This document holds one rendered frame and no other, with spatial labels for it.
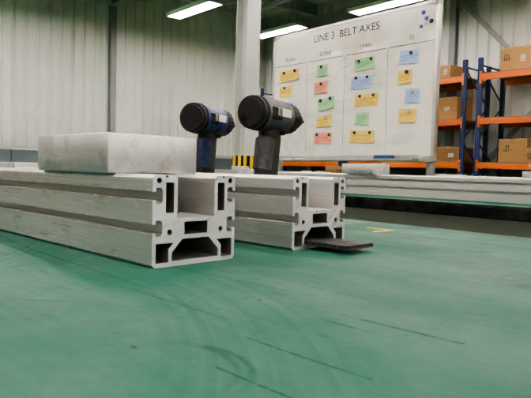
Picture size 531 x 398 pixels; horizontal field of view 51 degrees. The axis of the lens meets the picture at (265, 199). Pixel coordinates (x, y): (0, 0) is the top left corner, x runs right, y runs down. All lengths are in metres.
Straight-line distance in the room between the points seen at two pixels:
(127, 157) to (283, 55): 4.03
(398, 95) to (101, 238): 3.31
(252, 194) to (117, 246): 0.20
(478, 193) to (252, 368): 1.81
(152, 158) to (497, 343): 0.39
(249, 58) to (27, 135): 5.57
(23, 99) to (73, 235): 12.24
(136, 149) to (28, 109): 12.31
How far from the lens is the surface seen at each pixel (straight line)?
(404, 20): 3.86
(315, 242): 0.65
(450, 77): 11.28
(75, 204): 0.63
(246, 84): 9.22
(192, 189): 0.58
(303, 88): 4.36
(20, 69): 12.93
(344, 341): 0.31
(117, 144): 0.57
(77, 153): 0.62
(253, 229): 0.68
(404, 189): 2.20
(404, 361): 0.29
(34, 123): 12.90
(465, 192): 2.06
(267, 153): 0.96
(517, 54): 10.97
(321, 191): 0.70
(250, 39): 9.40
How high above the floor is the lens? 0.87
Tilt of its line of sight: 3 degrees down
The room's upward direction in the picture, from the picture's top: 1 degrees clockwise
